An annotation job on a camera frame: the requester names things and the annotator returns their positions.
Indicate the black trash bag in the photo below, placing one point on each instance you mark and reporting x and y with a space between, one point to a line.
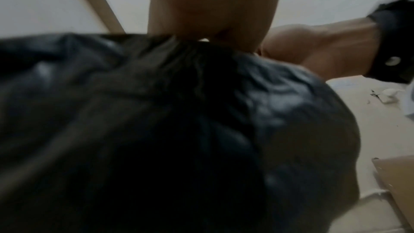
161 137

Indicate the right wristband with markers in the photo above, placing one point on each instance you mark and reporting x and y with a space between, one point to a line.
394 37

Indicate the brown cardboard box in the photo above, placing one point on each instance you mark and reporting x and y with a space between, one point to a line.
397 180

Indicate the person's right hand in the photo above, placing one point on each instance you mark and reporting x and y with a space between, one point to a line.
323 47

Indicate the person's left hand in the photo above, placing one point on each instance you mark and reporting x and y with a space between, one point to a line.
213 4

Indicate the white paper scrap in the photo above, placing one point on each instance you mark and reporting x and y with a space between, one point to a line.
389 96

